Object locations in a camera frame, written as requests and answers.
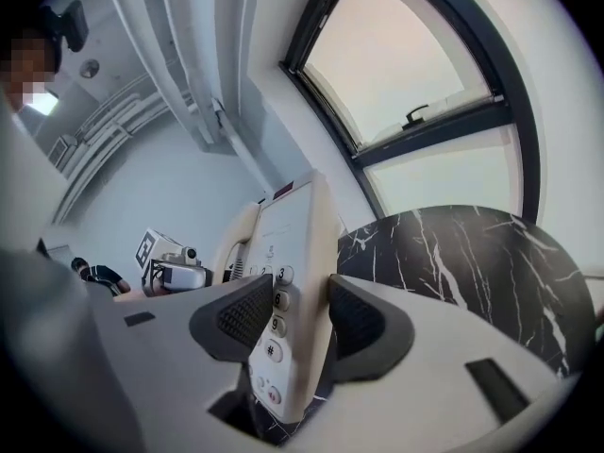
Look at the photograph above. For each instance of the ceiling light panel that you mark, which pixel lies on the ceiling light panel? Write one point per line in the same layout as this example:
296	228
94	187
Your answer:
45	103

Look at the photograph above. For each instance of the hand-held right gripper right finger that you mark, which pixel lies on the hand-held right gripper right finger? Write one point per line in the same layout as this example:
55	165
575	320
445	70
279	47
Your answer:
424	371

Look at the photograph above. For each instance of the black head-mounted camera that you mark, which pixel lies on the black head-mounted camera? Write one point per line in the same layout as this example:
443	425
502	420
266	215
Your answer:
71	24

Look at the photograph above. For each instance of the person's head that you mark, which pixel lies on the person's head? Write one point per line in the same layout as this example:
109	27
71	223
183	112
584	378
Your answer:
28	69

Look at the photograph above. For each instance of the black marble round table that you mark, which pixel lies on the black marble round table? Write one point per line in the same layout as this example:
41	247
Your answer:
472	262

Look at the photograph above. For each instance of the ceiling air conditioner unit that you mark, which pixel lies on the ceiling air conditioner unit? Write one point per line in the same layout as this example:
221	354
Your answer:
62	150

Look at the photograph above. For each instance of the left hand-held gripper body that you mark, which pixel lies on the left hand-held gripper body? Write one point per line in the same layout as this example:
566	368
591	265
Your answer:
181	274

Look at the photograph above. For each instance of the round smoke detector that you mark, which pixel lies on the round smoke detector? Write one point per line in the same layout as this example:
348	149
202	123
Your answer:
89	68

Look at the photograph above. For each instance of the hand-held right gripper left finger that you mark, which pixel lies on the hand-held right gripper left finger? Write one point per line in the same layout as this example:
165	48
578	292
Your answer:
165	347

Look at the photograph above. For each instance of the white ceiling pipes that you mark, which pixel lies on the white ceiling pipes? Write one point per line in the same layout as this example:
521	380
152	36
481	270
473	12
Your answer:
127	111

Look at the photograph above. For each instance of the black window frame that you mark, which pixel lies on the black window frame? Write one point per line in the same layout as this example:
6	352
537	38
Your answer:
524	111

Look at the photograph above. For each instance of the white telephone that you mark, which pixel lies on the white telephone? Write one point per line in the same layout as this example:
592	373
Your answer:
292	234

